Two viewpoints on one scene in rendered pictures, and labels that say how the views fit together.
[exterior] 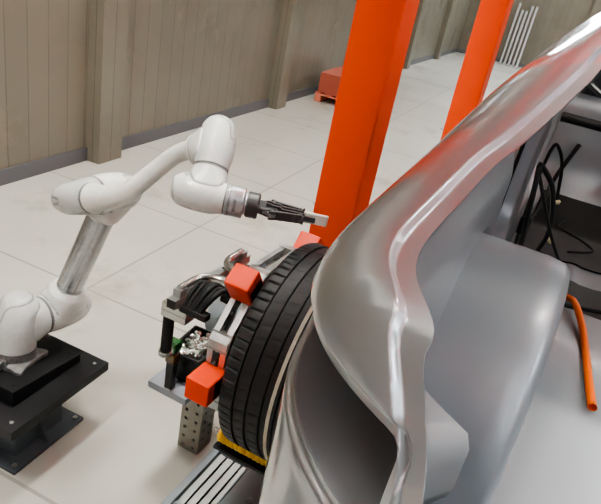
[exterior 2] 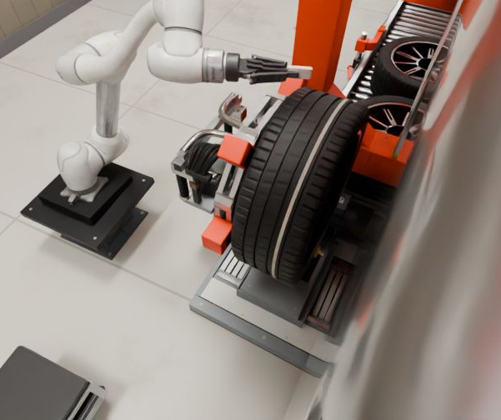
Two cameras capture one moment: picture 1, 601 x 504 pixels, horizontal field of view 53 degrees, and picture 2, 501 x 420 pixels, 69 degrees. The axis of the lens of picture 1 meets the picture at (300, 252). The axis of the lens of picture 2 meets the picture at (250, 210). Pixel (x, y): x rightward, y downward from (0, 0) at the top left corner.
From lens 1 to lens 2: 0.68 m
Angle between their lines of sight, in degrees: 28
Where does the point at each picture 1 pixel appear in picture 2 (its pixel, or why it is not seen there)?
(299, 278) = (288, 142)
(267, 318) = (262, 187)
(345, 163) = not seen: outside the picture
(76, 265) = (103, 117)
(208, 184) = (182, 55)
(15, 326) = (74, 172)
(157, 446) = (201, 227)
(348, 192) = (328, 16)
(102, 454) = (165, 237)
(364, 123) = not seen: outside the picture
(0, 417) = (87, 235)
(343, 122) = not seen: outside the picture
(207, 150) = (173, 13)
